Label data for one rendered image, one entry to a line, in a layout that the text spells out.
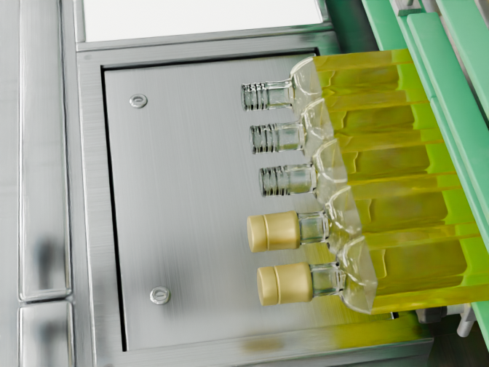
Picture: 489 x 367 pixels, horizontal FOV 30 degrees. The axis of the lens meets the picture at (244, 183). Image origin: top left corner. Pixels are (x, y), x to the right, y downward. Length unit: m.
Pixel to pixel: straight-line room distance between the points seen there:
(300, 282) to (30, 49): 0.56
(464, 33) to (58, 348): 0.49
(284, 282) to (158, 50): 0.48
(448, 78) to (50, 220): 0.45
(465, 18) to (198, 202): 0.36
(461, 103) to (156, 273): 0.36
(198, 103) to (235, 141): 0.08
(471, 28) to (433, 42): 0.10
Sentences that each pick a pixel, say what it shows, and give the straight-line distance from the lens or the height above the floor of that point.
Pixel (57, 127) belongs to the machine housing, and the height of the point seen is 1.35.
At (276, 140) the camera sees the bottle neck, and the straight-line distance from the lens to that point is 0.91.
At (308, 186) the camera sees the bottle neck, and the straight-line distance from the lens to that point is 0.87.
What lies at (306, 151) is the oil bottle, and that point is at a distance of 0.91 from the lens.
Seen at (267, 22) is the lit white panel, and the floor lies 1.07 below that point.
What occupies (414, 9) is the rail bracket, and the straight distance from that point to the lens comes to 1.00.
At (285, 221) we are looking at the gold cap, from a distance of 0.83.
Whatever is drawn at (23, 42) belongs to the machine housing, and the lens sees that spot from 1.23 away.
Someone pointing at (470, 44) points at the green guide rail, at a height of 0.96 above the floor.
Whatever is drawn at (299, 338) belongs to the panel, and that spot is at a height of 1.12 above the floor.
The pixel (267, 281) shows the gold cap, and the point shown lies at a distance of 0.79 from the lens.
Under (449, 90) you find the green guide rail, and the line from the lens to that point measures 0.90.
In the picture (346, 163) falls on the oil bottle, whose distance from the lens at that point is 0.86.
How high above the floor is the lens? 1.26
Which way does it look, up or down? 7 degrees down
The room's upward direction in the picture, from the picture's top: 96 degrees counter-clockwise
